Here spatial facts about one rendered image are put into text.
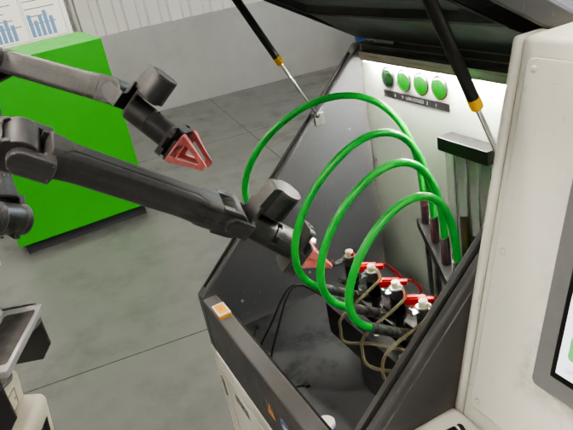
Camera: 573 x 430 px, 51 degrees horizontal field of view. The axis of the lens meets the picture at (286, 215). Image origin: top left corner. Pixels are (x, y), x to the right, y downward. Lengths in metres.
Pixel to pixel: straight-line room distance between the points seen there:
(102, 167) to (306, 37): 7.15
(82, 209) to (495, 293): 3.84
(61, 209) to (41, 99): 0.77
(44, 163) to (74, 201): 3.55
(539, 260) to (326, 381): 0.65
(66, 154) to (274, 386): 0.58
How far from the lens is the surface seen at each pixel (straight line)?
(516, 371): 0.95
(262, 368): 1.25
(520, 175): 0.88
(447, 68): 1.24
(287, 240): 1.16
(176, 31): 7.61
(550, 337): 0.88
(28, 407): 1.66
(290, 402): 1.16
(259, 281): 1.56
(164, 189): 1.03
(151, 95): 1.28
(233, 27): 7.75
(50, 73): 1.48
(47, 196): 4.46
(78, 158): 0.98
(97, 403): 2.92
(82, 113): 4.37
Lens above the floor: 1.73
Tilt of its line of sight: 25 degrees down
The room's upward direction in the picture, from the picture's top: 11 degrees counter-clockwise
